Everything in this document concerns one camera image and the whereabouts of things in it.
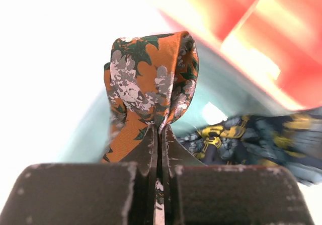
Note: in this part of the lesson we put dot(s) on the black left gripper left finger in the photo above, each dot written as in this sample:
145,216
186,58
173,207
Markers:
137,181

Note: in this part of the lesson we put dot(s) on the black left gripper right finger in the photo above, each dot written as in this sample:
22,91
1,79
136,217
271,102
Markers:
174,157

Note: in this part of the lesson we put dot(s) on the orange floral tie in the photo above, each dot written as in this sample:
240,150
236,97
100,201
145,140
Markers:
149,80

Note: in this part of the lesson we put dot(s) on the teal plastic bin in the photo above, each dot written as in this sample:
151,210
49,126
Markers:
221,92

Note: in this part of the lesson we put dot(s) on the navy yellow patterned tie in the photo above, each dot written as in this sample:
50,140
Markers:
292,141

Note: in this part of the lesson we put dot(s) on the pink compartment organizer tray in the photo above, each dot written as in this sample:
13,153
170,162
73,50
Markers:
275,43

